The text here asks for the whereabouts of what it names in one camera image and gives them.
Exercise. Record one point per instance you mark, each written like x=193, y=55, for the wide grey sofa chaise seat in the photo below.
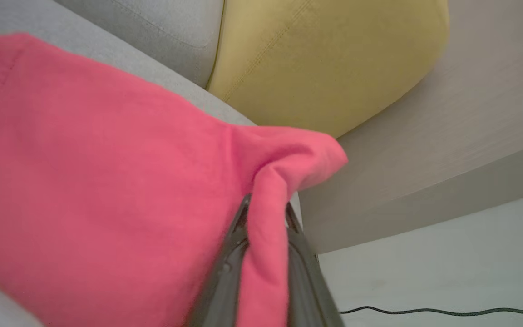
x=107, y=50

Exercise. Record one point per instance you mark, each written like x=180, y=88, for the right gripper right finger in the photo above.
x=307, y=286

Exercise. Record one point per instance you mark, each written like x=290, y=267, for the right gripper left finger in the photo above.
x=225, y=290

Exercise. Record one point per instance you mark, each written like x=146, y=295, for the large yellow sofa backrest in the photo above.
x=325, y=59

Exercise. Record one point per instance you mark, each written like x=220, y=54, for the long grey sofa seat cushion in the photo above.
x=166, y=27

